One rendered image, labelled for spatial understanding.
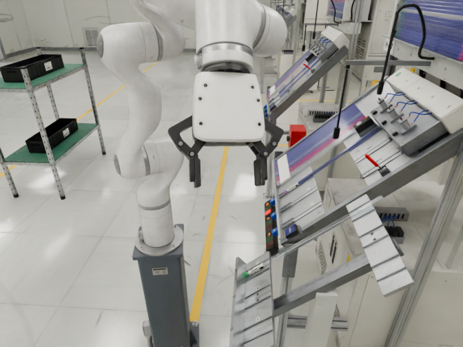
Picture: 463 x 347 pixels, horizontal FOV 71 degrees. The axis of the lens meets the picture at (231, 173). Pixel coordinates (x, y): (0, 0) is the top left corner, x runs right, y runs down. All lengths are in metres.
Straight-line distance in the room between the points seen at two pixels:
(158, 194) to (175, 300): 0.51
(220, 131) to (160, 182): 0.74
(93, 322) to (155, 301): 0.65
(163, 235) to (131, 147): 0.38
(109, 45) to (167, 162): 0.42
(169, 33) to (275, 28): 0.41
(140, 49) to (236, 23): 0.45
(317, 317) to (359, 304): 0.51
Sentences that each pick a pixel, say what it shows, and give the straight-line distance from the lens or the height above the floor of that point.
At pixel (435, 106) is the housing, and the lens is 1.25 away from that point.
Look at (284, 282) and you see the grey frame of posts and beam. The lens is 1.37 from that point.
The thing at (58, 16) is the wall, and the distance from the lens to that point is 11.23.
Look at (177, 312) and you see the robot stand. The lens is 1.54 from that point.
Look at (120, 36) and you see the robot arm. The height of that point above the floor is 1.47.
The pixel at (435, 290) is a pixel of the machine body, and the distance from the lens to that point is 1.61.
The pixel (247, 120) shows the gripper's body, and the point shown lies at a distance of 0.46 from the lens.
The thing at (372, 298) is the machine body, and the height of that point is 0.45.
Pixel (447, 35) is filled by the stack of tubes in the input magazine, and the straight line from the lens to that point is 1.26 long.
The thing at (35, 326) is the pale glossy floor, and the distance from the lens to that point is 2.19.
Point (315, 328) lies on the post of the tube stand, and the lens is 1.13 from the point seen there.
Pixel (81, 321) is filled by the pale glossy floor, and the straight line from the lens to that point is 2.10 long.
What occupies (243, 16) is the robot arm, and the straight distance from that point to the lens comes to 0.51.
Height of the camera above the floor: 1.57
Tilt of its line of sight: 29 degrees down
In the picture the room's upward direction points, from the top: straight up
